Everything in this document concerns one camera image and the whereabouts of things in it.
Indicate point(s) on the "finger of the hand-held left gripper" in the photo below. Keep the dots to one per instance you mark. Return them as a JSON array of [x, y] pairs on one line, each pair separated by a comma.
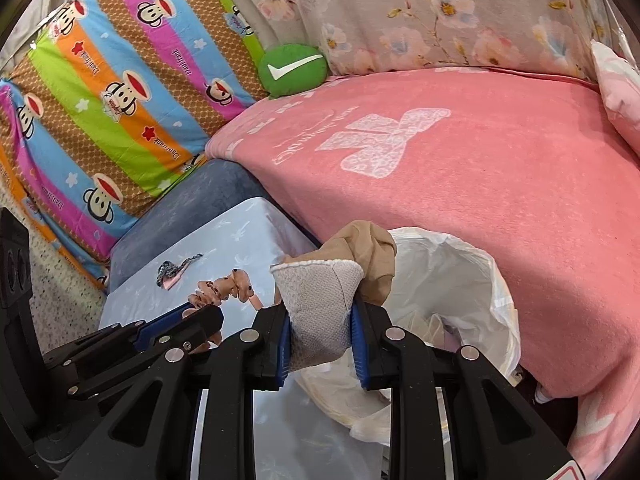
[[160, 327], [205, 322]]

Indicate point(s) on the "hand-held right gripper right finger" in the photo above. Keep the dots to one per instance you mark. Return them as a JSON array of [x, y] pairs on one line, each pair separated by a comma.
[[358, 350]]

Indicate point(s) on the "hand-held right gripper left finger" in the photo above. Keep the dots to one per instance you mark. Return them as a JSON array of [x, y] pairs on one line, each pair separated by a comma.
[[285, 345]]

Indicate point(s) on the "peach spotted scrunchie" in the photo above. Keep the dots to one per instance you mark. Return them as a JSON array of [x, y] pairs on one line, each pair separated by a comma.
[[225, 285]]

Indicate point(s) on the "grey knitted sock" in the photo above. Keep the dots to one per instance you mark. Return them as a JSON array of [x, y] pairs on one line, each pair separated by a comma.
[[320, 310]]

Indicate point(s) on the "beige stocking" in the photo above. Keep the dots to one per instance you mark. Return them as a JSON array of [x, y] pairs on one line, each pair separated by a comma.
[[365, 245]]

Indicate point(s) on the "white plastic bag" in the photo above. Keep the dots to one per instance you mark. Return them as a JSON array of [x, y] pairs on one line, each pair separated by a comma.
[[450, 285]]

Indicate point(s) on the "light blue palm print cloth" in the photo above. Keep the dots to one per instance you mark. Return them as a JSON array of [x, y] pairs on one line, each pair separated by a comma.
[[225, 240]]

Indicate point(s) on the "blue-grey cushion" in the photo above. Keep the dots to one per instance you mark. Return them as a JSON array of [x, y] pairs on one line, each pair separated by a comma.
[[210, 185]]

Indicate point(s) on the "pink blanket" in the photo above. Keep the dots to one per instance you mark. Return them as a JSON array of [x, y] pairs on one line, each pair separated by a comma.
[[450, 170]]

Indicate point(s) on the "colourful monkey-print pillow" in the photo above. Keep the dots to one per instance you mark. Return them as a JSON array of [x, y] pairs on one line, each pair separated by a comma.
[[125, 110]]

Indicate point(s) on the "green check mark cushion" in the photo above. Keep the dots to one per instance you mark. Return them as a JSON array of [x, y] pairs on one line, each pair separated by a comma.
[[285, 70]]

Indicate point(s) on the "grey floral quilt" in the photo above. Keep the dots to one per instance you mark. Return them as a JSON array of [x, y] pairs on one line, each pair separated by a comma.
[[400, 5]]

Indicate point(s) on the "pink pillow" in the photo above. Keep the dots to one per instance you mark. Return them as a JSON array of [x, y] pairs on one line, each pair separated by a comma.
[[620, 95]]

